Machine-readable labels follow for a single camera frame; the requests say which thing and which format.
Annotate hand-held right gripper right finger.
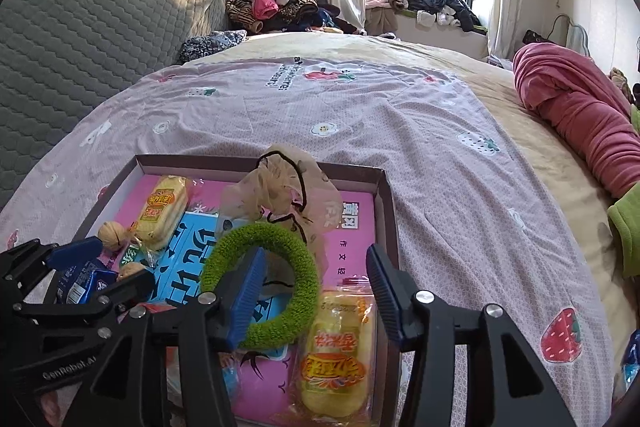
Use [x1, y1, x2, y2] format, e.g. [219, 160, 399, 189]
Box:
[366, 244, 578, 427]

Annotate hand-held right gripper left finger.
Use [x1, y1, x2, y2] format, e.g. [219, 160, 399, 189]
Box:
[62, 247, 268, 427]

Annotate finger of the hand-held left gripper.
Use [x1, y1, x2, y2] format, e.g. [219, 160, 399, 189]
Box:
[12, 268, 156, 318]
[0, 237, 104, 293]

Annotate brown walnut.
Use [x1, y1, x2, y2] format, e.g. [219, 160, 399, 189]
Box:
[97, 221, 126, 250]
[117, 261, 148, 283]

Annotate blue snack packet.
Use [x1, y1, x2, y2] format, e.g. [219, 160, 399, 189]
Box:
[52, 259, 118, 305]

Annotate green fuzzy hair ring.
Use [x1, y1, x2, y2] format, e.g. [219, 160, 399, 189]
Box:
[200, 223, 321, 350]

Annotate dark shallow cardboard box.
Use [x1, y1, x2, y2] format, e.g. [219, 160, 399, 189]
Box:
[75, 153, 403, 427]

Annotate yellow cake packet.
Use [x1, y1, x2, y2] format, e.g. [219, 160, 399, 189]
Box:
[131, 175, 190, 253]
[297, 289, 376, 418]

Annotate grey quilted headboard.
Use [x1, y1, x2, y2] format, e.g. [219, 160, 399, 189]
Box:
[0, 0, 228, 208]

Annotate cream bed cover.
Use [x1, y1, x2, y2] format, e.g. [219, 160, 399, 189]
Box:
[182, 32, 640, 388]

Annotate dark blue patterned cloth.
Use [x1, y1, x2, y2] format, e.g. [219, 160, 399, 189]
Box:
[178, 30, 248, 64]

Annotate beige window bench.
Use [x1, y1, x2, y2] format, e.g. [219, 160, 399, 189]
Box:
[365, 7, 488, 58]

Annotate pink quilt with green lining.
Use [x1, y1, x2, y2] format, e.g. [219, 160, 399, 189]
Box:
[512, 43, 640, 278]

